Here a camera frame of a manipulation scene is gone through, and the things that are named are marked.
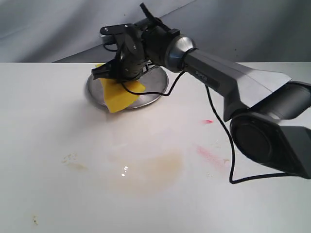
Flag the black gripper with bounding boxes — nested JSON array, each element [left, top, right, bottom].
[[91, 24, 175, 82]]

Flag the yellow sponge block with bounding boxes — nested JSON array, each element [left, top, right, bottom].
[[99, 78, 145, 113]]

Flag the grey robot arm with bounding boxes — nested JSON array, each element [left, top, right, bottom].
[[91, 24, 311, 179]]

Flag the orange liquid spill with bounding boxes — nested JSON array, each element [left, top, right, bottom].
[[61, 150, 184, 197]]

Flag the round steel plate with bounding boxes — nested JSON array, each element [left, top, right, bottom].
[[86, 66, 169, 109]]

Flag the grey backdrop cloth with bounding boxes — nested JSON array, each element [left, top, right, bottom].
[[0, 0, 311, 63]]

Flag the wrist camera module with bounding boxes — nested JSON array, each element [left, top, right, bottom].
[[99, 24, 132, 45]]

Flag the black cable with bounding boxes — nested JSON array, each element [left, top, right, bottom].
[[102, 2, 286, 185]]

